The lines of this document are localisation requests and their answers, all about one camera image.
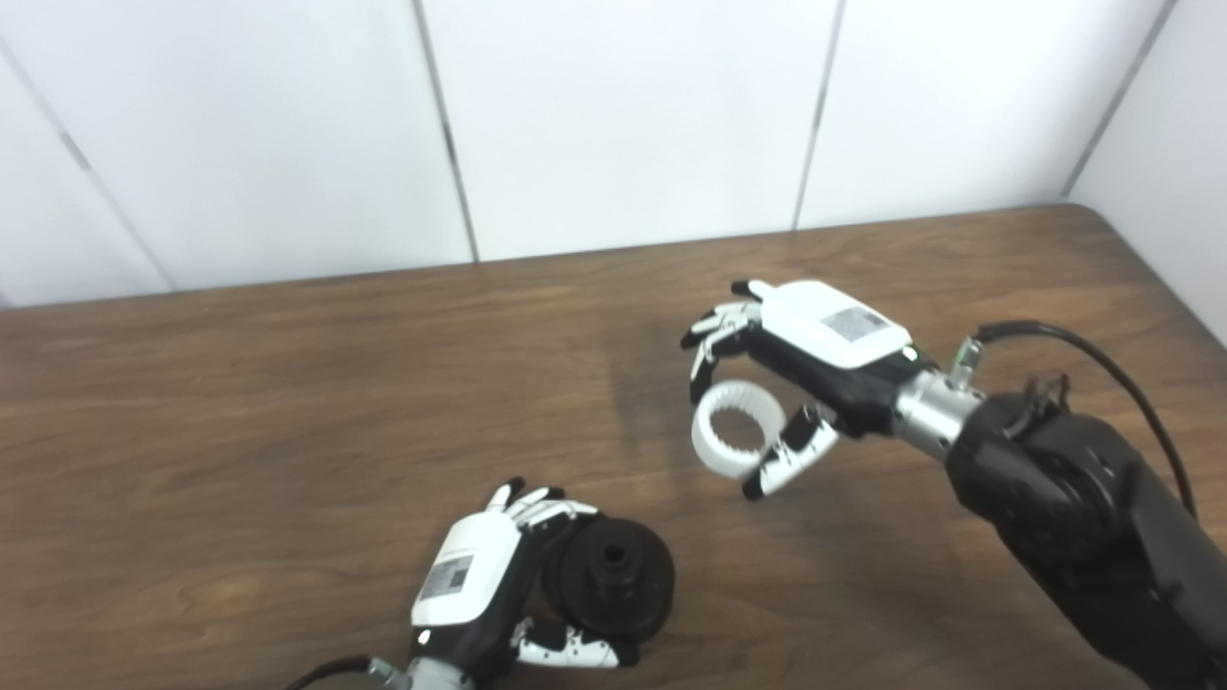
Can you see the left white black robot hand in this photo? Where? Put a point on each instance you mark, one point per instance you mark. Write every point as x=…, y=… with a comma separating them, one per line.
x=470, y=585

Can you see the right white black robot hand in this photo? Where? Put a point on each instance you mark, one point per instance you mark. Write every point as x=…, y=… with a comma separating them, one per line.
x=834, y=345

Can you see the round black stepped part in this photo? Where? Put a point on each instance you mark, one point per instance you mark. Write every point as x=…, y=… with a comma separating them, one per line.
x=613, y=575

